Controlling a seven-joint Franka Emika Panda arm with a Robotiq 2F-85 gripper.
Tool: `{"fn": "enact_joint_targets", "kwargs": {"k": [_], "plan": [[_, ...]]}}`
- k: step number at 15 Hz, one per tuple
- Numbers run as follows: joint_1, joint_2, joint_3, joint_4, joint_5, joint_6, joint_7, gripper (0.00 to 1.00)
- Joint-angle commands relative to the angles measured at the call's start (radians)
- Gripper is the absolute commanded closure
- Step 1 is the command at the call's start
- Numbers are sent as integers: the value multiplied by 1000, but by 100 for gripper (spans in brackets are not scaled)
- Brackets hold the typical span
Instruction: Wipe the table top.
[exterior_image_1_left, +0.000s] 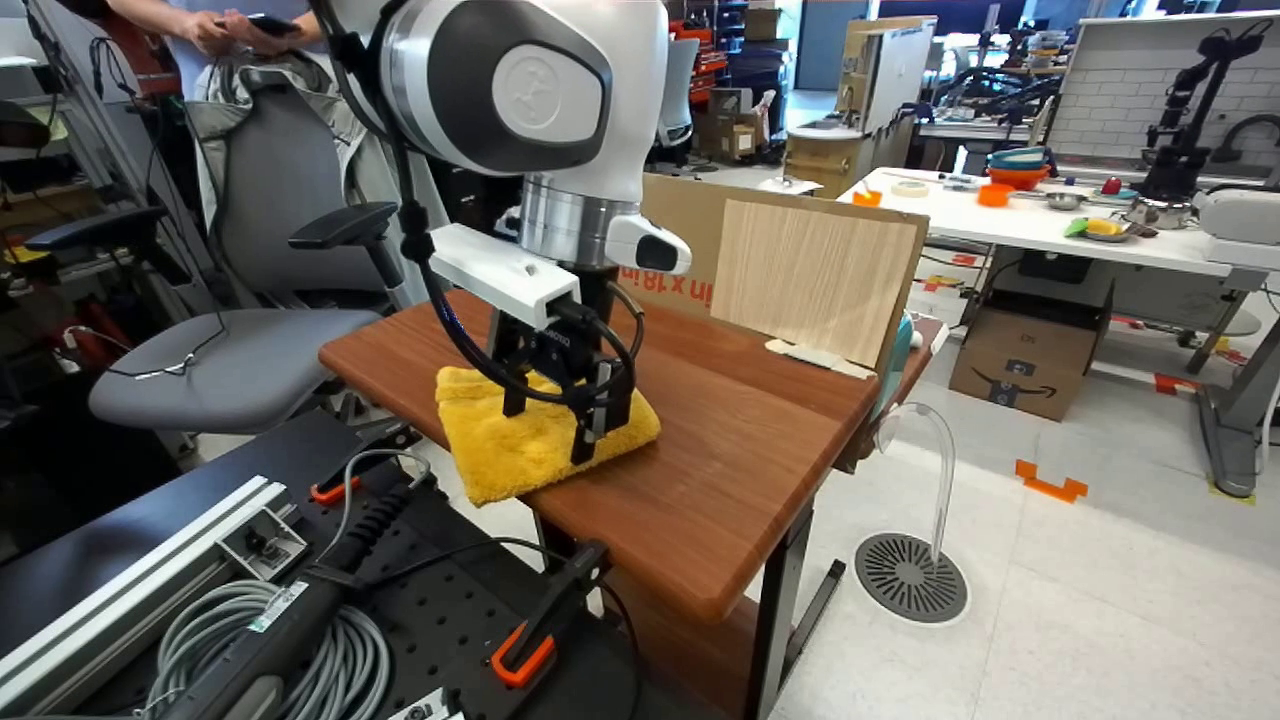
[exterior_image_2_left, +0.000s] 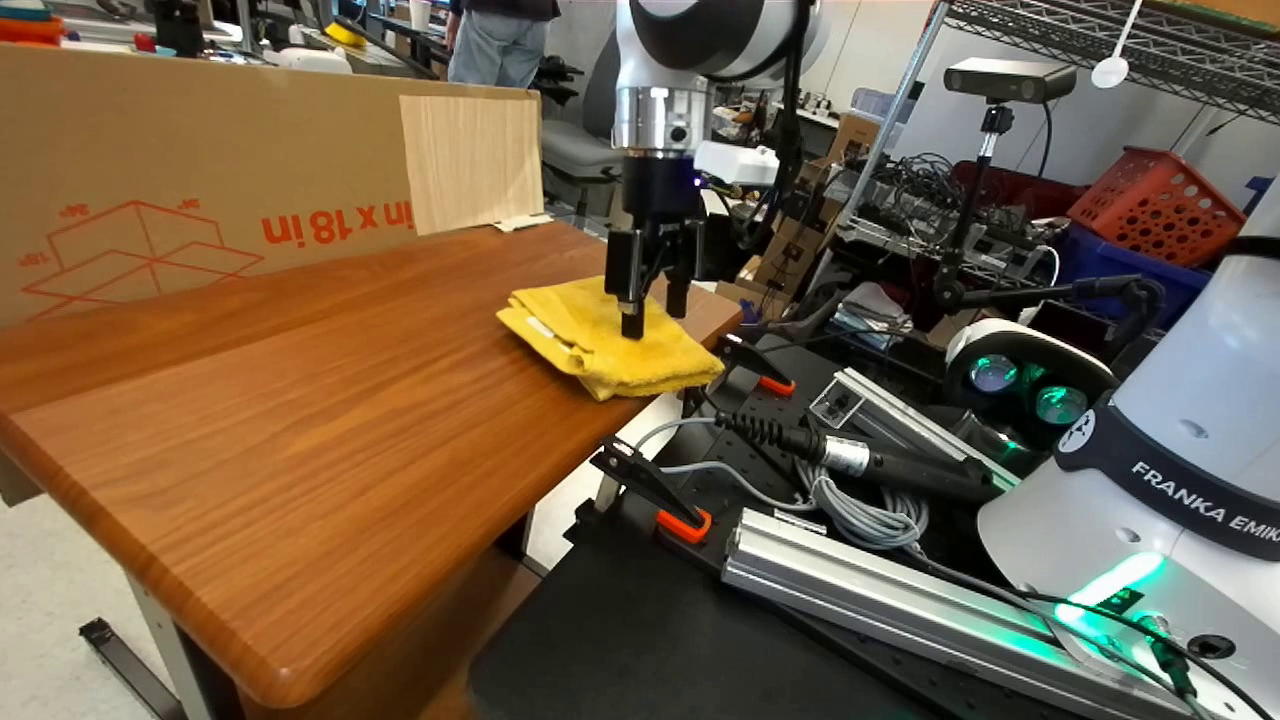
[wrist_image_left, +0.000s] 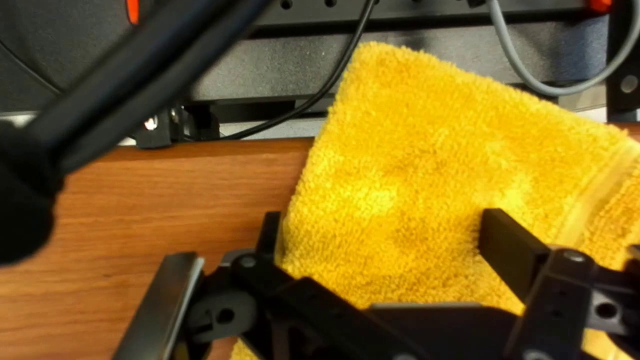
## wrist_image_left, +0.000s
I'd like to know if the thick black cable hose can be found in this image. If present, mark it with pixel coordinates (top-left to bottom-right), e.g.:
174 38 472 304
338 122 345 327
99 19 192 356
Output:
0 0 267 265

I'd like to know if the orange handled black clamp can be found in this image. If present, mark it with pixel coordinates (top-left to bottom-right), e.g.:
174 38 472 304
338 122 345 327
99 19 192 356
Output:
583 0 640 125
123 0 143 27

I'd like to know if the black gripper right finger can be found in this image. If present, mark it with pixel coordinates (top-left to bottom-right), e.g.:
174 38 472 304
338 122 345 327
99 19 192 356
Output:
478 206 640 360

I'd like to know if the yellow terry towel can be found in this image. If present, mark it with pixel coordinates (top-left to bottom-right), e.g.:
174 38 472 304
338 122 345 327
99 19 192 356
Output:
228 39 640 360

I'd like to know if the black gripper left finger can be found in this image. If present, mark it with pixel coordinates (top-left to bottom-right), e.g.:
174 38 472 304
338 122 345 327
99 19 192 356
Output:
188 209 402 360

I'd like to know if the thin black cable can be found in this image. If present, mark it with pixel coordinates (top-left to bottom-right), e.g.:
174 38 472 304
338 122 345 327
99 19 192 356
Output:
224 0 378 142

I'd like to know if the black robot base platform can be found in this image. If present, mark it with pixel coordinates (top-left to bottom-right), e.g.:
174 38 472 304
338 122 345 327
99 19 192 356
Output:
0 0 640 125

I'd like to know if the grey cable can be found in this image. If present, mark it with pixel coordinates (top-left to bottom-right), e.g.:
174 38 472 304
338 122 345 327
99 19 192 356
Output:
485 0 640 99

